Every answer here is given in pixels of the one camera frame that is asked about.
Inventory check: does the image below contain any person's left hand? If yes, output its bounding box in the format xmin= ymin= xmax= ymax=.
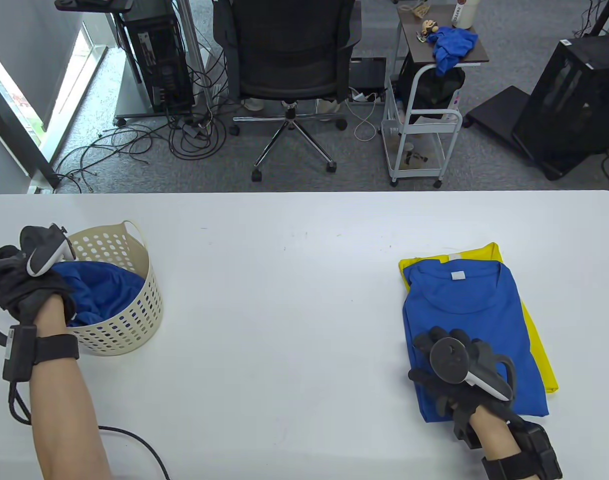
xmin=0 ymin=245 xmax=79 ymax=327

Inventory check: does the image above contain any person's right hand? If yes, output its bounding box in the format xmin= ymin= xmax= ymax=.
xmin=408 ymin=326 xmax=516 ymax=442

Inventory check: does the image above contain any blue mesh t-shirt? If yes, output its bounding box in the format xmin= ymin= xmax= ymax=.
xmin=402 ymin=260 xmax=550 ymax=423

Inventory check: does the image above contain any blue smooth t-shirt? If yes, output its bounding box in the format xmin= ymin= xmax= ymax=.
xmin=52 ymin=262 xmax=146 ymax=328

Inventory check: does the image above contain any yellow t-shirt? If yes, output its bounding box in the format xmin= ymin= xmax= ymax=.
xmin=398 ymin=242 xmax=559 ymax=394

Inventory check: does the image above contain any person's left forearm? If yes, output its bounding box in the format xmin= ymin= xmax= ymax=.
xmin=28 ymin=295 xmax=113 ymax=480

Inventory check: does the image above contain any person's right forearm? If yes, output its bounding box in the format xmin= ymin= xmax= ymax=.
xmin=467 ymin=404 xmax=521 ymax=480

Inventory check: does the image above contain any cream perforated laundry basket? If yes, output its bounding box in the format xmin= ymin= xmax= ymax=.
xmin=64 ymin=220 xmax=164 ymax=357

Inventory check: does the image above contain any glass window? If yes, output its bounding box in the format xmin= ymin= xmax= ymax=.
xmin=0 ymin=22 xmax=108 ymax=193

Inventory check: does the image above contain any grey rolling stand base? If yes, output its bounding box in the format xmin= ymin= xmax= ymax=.
xmin=113 ymin=65 xmax=205 ymax=127

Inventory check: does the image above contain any white rolling cart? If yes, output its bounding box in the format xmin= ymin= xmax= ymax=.
xmin=382 ymin=10 xmax=464 ymax=190

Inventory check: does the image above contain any black computer tower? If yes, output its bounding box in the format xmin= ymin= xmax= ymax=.
xmin=115 ymin=0 xmax=195 ymax=113

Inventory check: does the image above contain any black stand shelf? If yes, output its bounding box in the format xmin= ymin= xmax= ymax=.
xmin=53 ymin=0 xmax=134 ymax=12

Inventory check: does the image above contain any black flat stand base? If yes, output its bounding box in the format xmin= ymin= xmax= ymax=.
xmin=462 ymin=85 xmax=530 ymax=148

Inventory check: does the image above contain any silver metal pole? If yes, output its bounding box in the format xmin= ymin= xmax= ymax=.
xmin=173 ymin=0 xmax=208 ymax=108

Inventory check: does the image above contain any black backpack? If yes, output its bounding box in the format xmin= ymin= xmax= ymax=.
xmin=398 ymin=52 xmax=466 ymax=121

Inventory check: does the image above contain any large black computer case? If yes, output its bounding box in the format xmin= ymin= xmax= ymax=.
xmin=512 ymin=34 xmax=609 ymax=181

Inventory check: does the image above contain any black flat box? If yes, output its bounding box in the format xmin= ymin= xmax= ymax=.
xmin=348 ymin=56 xmax=388 ymax=92

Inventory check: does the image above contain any brown cart top board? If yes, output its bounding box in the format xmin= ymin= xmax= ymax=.
xmin=397 ymin=5 xmax=490 ymax=67

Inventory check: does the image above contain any crumpled blue cloth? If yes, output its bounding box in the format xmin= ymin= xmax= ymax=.
xmin=432 ymin=26 xmax=480 ymax=77

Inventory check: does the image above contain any black office chair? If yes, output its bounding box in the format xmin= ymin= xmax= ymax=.
xmin=212 ymin=0 xmax=363 ymax=183

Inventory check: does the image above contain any white bottle with red label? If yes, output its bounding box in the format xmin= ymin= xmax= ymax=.
xmin=451 ymin=0 xmax=481 ymax=29

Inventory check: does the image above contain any small wicker basket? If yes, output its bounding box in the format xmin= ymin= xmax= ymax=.
xmin=398 ymin=0 xmax=431 ymax=18

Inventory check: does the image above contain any black stand leg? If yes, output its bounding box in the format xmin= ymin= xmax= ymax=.
xmin=574 ymin=0 xmax=609 ymax=38

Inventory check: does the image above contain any black wrist camera strap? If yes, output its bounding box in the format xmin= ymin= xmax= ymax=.
xmin=481 ymin=420 xmax=563 ymax=480
xmin=3 ymin=325 xmax=80 ymax=383

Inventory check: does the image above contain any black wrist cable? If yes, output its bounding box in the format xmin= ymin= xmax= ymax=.
xmin=7 ymin=381 xmax=171 ymax=480

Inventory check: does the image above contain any bundle of black floor cables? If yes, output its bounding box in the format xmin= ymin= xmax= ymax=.
xmin=52 ymin=70 xmax=230 ymax=193

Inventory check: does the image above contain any white power strip with cable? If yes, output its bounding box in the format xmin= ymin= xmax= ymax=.
xmin=348 ymin=86 xmax=381 ymax=142

